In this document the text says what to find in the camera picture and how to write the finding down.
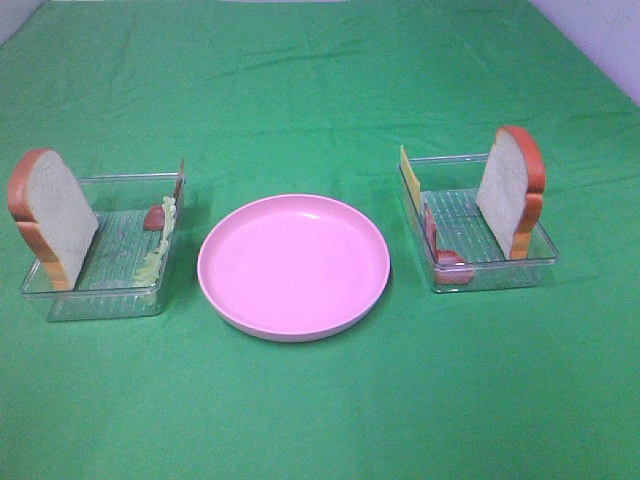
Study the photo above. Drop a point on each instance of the green tablecloth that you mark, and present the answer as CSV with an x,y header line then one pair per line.
x,y
259,99

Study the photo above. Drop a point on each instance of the pink round plate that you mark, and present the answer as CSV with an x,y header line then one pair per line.
x,y
294,267

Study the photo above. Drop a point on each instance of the right clear plastic tray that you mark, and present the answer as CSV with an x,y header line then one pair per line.
x,y
449,185

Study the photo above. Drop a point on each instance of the yellow toy cheese slice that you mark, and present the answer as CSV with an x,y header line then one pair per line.
x,y
411,180

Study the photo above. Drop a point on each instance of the green toy lettuce leaf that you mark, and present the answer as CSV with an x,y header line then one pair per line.
x,y
148,271

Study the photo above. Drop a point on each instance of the left clear plastic tray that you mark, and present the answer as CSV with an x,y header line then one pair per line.
x,y
104,288

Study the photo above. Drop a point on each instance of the clear plastic tray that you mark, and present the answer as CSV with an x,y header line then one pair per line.
x,y
449,185
104,288

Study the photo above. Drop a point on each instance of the toy bread slice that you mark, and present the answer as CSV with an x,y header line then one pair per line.
x,y
510,195
52,214

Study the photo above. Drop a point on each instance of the toy bacon strip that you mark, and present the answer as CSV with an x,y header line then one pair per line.
x,y
162,217
444,257

